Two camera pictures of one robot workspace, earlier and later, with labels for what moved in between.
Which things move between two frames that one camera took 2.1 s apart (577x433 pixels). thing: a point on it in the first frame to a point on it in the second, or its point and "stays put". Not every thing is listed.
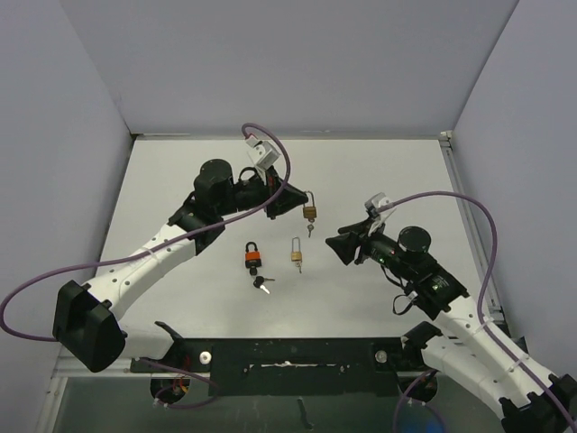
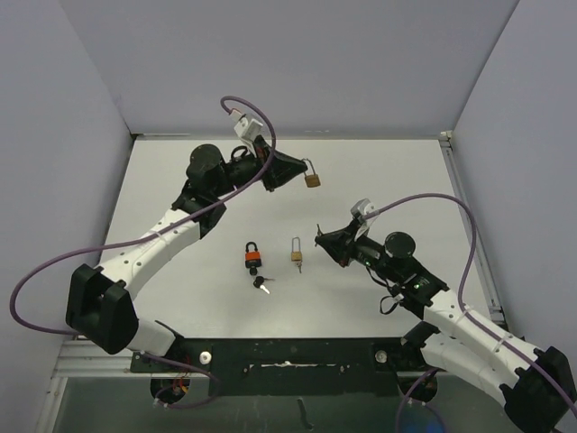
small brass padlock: x=310 y=212 to x=312 y=180
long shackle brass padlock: x=296 y=256 stays put
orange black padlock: x=252 y=255 stays put
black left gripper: x=289 y=198 to x=280 y=170
